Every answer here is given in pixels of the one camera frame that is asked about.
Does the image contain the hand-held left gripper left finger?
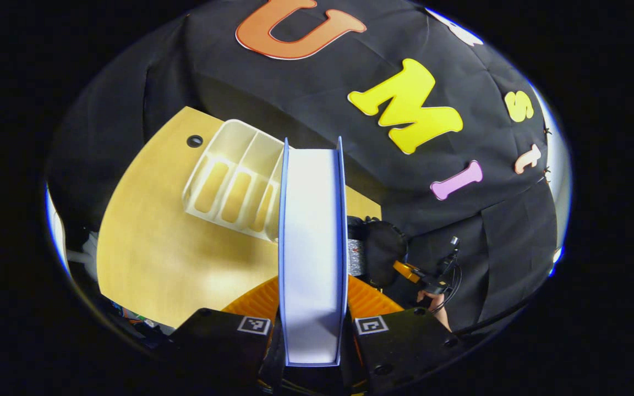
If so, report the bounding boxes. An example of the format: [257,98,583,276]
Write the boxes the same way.
[168,275,285,394]

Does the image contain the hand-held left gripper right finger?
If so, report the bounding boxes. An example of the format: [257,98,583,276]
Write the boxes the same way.
[345,274,461,394]

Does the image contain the white plastic bookshelf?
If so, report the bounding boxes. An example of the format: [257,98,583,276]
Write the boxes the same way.
[182,119,287,243]

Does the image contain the black cable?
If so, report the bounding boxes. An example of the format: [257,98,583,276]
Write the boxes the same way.
[444,264,538,336]

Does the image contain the blue black schoolbag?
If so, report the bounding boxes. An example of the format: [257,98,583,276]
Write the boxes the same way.
[347,216,411,290]

